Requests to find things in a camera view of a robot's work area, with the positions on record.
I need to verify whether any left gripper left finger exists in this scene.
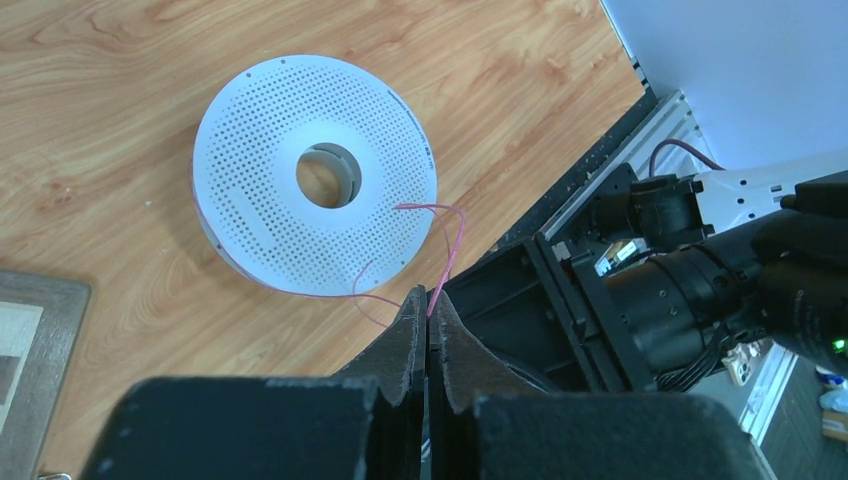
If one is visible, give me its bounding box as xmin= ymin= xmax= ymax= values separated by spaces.
xmin=81 ymin=286 xmax=428 ymax=479

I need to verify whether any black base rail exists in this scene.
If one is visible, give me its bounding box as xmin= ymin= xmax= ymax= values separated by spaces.
xmin=482 ymin=86 xmax=660 ymax=258

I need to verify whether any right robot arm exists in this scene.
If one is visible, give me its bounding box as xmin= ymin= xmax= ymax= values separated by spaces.
xmin=443 ymin=166 xmax=847 ymax=392

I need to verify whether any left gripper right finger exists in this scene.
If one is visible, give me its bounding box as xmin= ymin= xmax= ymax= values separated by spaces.
xmin=428 ymin=295 xmax=774 ymax=479

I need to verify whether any wooden chessboard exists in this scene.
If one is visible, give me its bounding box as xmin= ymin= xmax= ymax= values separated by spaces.
xmin=1 ymin=270 xmax=92 ymax=479

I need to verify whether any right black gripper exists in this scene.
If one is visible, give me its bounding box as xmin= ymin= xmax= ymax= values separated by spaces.
xmin=443 ymin=235 xmax=656 ymax=393

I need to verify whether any grey perforated cable spool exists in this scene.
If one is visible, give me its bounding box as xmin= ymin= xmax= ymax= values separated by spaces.
xmin=191 ymin=55 xmax=438 ymax=296

